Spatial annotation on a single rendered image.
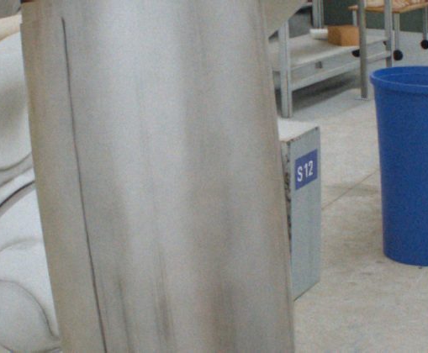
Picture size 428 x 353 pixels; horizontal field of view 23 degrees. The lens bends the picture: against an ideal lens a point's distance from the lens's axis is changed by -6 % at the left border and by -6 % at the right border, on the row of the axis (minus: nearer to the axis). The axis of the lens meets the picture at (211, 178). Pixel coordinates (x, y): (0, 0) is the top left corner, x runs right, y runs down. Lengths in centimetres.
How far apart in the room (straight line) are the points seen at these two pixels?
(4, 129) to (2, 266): 11
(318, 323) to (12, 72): 284
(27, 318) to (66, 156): 45
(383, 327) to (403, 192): 69
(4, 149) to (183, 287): 50
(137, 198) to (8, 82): 43
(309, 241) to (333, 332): 222
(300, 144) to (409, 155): 274
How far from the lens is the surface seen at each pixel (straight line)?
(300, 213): 124
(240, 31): 40
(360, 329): 351
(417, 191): 399
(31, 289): 84
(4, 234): 89
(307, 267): 128
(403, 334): 347
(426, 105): 388
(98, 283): 40
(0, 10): 141
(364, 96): 740
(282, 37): 668
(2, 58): 81
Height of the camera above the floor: 139
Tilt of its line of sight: 15 degrees down
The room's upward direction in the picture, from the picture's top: 2 degrees counter-clockwise
